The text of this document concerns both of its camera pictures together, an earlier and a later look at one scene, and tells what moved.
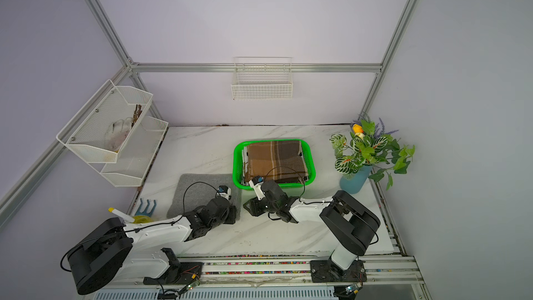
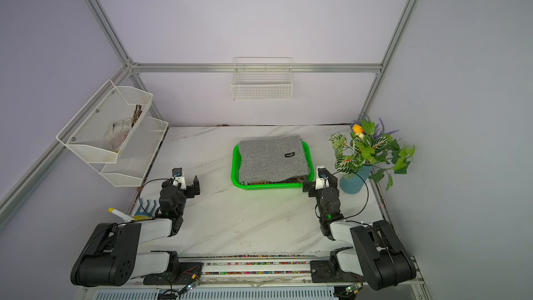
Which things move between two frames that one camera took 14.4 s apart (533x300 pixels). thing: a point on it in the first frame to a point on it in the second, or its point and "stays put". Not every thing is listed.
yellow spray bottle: x=139 y=219 stays put
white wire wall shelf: x=111 y=134 stays put
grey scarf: x=193 y=190 to x=272 y=158
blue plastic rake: x=144 y=212 stays put
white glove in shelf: x=117 y=132 stays put
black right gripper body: x=264 y=205 to x=318 y=194
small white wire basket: x=262 y=78 stays put
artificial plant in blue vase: x=368 y=151 stays put
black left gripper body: x=229 y=218 to x=189 y=192
